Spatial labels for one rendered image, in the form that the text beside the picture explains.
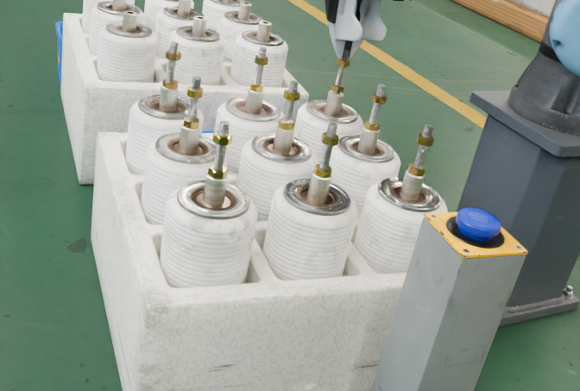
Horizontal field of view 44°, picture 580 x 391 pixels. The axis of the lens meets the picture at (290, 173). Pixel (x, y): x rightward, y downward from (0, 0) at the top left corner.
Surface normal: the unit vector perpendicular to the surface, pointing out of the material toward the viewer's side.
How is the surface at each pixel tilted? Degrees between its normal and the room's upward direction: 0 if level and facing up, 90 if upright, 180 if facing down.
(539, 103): 73
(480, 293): 90
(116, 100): 90
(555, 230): 90
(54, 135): 0
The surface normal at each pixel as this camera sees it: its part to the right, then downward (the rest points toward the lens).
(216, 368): 0.34, 0.48
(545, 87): -0.69, -0.11
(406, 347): -0.92, 0.01
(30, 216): 0.18, -0.87
